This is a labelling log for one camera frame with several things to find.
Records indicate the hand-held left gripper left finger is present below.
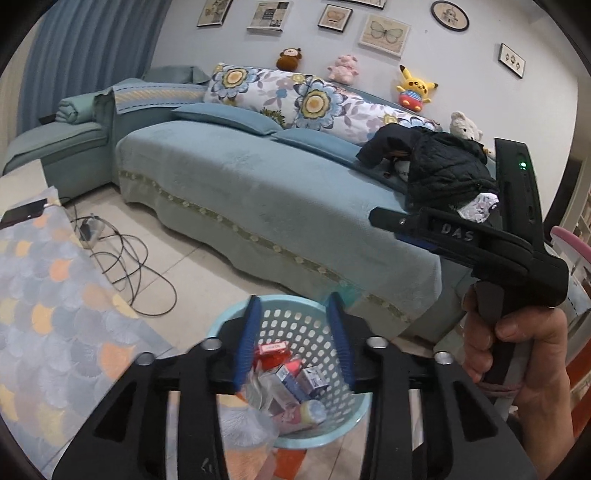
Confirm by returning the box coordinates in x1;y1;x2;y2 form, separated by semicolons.
53;295;262;480

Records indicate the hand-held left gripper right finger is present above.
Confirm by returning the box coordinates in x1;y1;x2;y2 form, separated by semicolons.
325;292;539;480

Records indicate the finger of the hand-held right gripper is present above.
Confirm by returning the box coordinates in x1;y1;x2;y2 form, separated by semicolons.
369;206;509;265
397;233;477;269

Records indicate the teal plastic basket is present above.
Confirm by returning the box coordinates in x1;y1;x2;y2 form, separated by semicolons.
205;295;372;450

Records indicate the clear plastic bottle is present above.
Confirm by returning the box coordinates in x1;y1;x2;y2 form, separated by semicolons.
274;399;328;435

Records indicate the person's right forearm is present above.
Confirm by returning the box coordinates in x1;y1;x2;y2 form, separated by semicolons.
507;392;566;480

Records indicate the person's right hand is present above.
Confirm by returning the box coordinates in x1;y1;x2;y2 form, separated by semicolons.
462;282;572;418

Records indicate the red and white carton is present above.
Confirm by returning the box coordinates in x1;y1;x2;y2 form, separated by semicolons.
256;342;291;370

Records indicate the white patterned cloth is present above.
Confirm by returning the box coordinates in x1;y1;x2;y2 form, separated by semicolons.
457;193;499;221

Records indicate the white and blue carton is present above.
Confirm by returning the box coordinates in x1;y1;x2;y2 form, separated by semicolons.
295;364;328;400

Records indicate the clear plastic bag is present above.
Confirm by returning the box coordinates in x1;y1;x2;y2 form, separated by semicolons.
240;369;278;416

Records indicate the pink plastic chair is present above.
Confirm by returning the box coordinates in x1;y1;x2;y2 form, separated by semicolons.
551;226;591;278

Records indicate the black quilted jacket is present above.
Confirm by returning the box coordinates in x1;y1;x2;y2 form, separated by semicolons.
355;122;502;208

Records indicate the white teddy bear plush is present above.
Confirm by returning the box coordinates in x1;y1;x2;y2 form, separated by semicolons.
449;111;483;144

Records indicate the yellow plush toy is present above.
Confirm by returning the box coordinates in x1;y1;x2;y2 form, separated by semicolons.
394;65;438;113

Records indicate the floral pillow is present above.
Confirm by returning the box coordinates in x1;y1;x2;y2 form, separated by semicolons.
203;64;315;123
281;78;439;139

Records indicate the blue cushion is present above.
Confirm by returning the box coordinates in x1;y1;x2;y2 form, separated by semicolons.
171;104;284;136
270;128;370;167

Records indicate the blue corner sofa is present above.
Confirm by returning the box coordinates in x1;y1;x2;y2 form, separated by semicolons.
2;65;499;342

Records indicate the pink pig plush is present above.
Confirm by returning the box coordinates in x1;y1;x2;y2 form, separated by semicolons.
327;54;361;84

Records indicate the scale-patterned tablecloth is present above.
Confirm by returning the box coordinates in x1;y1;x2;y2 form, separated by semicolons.
0;187;278;480

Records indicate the white power strip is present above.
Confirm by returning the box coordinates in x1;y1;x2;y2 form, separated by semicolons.
78;217;105;245

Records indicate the brown monkey plush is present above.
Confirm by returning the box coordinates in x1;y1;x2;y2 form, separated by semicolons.
276;47;304;72

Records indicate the black phone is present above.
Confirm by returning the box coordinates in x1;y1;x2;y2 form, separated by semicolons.
0;198;49;229

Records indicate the yellow-striped sofa back cover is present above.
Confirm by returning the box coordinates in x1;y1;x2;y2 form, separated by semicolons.
111;78;206;116

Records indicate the newspaper print canvas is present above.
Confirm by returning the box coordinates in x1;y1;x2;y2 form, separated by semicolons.
247;0;291;32

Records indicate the teal sofa back cloth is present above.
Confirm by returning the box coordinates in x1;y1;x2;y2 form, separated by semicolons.
143;65;208;86

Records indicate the folded teal blanket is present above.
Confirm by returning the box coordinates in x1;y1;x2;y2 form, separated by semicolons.
58;92;114;125

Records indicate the blue curtain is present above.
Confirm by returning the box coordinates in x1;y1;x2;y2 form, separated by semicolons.
18;0;171;116

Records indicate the black power cable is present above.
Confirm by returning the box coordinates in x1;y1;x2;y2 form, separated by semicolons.
69;198;178;317

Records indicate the large butterfly picture frame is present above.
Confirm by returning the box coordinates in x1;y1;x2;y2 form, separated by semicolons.
358;13;411;57

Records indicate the round black wall frame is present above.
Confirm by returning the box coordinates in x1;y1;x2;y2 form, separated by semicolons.
431;0;470;32

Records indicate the small butterfly picture frame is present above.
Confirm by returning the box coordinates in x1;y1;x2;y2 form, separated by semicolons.
318;4;354;32

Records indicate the botanical picture frame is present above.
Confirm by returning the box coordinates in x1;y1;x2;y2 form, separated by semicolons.
198;0;234;27

